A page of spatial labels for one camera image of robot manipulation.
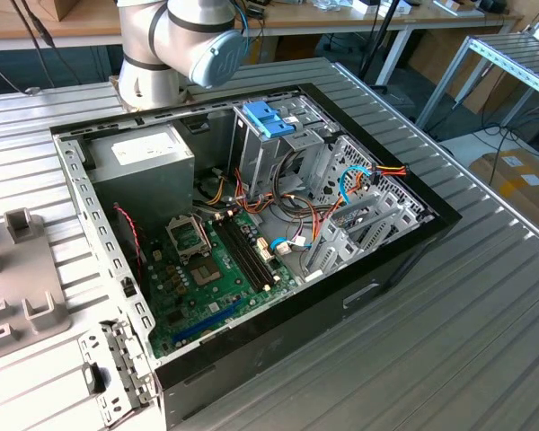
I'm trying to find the yellow orange board power wire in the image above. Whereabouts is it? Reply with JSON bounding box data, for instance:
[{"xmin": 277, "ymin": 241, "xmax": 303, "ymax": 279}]
[{"xmin": 204, "ymin": 166, "xmax": 231, "ymax": 207}]

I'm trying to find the metal socket cover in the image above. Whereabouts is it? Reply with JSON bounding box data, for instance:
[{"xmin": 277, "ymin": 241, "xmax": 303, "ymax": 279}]
[{"xmin": 164, "ymin": 214, "xmax": 208, "ymax": 265}]

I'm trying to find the metal disk bay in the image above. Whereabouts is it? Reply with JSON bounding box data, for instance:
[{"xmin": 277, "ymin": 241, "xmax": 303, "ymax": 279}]
[{"xmin": 303, "ymin": 134, "xmax": 435, "ymax": 284}]

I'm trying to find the black tripod stand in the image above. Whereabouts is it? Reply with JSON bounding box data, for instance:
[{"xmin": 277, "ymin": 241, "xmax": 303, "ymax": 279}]
[{"xmin": 358, "ymin": 0, "xmax": 399, "ymax": 89}]

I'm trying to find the black RAM slot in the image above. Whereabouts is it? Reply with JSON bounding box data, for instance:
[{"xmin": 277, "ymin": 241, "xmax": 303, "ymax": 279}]
[
  {"xmin": 220, "ymin": 214, "xmax": 275, "ymax": 289},
  {"xmin": 225, "ymin": 212, "xmax": 280, "ymax": 285},
  {"xmin": 214, "ymin": 214, "xmax": 270, "ymax": 293},
  {"xmin": 232, "ymin": 212, "xmax": 285, "ymax": 282}
]

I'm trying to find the black case fan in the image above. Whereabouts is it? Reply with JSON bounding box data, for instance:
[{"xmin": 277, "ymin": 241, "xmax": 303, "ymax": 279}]
[{"xmin": 110, "ymin": 202, "xmax": 146, "ymax": 293}]

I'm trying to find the green motherboard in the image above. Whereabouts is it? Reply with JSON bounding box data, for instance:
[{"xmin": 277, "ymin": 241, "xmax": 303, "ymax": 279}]
[{"xmin": 144, "ymin": 208, "xmax": 298, "ymax": 360}]

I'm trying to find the grey power supply unit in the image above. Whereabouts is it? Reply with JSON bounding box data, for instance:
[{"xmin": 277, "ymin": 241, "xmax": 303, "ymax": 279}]
[{"xmin": 87, "ymin": 123, "xmax": 197, "ymax": 234}]

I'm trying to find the wooden desk white frame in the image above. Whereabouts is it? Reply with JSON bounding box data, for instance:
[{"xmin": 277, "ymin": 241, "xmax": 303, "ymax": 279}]
[
  {"xmin": 246, "ymin": 0, "xmax": 525, "ymax": 87},
  {"xmin": 0, "ymin": 0, "xmax": 123, "ymax": 53}
]

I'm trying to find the blue expansion slot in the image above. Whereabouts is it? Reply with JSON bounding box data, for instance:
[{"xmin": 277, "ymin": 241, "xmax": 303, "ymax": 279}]
[{"xmin": 170, "ymin": 299, "xmax": 243, "ymax": 349}]

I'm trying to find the blue disk data wire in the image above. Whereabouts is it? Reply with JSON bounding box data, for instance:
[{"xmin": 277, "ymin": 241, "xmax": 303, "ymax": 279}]
[{"xmin": 339, "ymin": 163, "xmax": 373, "ymax": 208}]

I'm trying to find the red yellow disk power wire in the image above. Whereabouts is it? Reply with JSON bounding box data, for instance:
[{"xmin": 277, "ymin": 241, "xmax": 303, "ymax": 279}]
[{"xmin": 340, "ymin": 163, "xmax": 409, "ymax": 212}]

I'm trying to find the brown cardboard box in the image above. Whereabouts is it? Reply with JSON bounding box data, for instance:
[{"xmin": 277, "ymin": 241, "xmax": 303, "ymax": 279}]
[{"xmin": 0, "ymin": 0, "xmax": 80, "ymax": 22}]

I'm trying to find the red fan wire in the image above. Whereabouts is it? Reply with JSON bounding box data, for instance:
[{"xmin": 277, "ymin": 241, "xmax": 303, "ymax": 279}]
[{"xmin": 112, "ymin": 202, "xmax": 146, "ymax": 282}]

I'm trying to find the cable with pale plug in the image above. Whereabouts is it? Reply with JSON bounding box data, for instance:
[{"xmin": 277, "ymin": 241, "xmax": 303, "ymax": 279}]
[{"xmin": 0, "ymin": 44, "xmax": 42, "ymax": 97}]

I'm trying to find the thin black floor cable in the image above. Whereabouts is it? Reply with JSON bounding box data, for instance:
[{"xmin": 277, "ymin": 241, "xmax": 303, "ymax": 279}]
[{"xmin": 489, "ymin": 127, "xmax": 509, "ymax": 185}]

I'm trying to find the cream board connector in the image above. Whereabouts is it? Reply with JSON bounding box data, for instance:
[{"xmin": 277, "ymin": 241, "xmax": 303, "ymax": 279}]
[{"xmin": 256, "ymin": 236, "xmax": 276, "ymax": 265}]

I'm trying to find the blue plastic drive latch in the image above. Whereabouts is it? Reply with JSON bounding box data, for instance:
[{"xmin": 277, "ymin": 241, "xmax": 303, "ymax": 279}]
[{"xmin": 241, "ymin": 101, "xmax": 305, "ymax": 141}]

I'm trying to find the black open PC case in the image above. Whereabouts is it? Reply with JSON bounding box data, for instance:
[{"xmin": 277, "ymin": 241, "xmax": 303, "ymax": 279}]
[{"xmin": 49, "ymin": 82, "xmax": 463, "ymax": 430}]

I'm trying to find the labelled cardboard box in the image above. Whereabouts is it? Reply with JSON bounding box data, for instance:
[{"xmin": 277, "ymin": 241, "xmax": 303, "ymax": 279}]
[{"xmin": 469, "ymin": 150, "xmax": 539, "ymax": 234}]

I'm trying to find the metal optical drive cage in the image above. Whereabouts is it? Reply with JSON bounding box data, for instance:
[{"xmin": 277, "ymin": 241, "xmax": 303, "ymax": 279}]
[{"xmin": 227, "ymin": 95, "xmax": 340, "ymax": 204}]

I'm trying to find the CPU socket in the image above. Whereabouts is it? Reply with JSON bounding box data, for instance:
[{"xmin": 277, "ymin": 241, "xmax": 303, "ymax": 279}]
[{"xmin": 187, "ymin": 254, "xmax": 222, "ymax": 289}]

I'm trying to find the blue wire white plug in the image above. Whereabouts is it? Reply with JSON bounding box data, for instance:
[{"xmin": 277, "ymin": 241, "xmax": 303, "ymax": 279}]
[{"xmin": 268, "ymin": 236, "xmax": 309, "ymax": 258}]

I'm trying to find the grey parts rack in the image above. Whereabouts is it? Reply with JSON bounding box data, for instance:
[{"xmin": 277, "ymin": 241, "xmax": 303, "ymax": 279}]
[{"xmin": 0, "ymin": 208, "xmax": 72, "ymax": 364}]

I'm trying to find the orange black wire bundle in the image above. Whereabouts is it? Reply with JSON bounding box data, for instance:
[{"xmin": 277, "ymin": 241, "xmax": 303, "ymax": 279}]
[{"xmin": 233, "ymin": 168, "xmax": 342, "ymax": 225}]

